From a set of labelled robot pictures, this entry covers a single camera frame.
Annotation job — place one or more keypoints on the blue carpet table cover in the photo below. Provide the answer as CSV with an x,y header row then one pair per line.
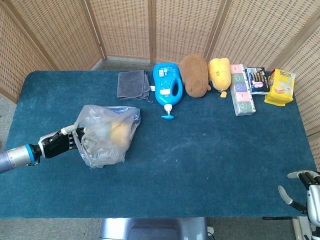
x,y
187,155

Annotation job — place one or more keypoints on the yellow plush toy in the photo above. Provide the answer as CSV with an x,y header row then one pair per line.
x,y
220,73

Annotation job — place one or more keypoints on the clear plastic bag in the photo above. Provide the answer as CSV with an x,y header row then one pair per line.
x,y
105,145

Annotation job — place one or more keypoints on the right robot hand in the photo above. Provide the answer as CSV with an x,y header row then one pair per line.
x,y
313,200

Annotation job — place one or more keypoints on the brown plush toy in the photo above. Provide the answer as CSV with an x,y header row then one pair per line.
x,y
196,75

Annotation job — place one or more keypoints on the yellow item inside bag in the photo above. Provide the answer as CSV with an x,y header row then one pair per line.
x,y
120,133

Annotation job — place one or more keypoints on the gray folded towel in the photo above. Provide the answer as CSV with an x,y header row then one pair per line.
x,y
132,83

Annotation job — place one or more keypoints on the woven folding screen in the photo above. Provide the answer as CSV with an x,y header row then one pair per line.
x,y
62,30

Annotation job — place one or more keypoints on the yellow biscuit package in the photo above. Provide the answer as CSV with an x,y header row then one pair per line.
x,y
280,87

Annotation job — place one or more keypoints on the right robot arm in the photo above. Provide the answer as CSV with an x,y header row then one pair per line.
x,y
317,232

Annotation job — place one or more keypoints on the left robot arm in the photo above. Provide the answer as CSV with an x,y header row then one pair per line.
x,y
17,156

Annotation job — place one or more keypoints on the gray robot base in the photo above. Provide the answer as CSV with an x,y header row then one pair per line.
x,y
152,228

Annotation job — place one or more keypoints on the dark blue snack packet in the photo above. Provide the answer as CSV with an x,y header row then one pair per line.
x,y
257,80

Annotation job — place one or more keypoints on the pastel tissue multipack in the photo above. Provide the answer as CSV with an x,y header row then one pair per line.
x,y
242,92

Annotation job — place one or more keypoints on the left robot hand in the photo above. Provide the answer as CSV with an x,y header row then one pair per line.
x,y
56,146

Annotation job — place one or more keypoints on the blue pump bottle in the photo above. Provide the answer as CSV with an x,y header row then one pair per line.
x,y
165,82

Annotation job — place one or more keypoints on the white table leg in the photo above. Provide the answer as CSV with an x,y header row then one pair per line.
x,y
300,228

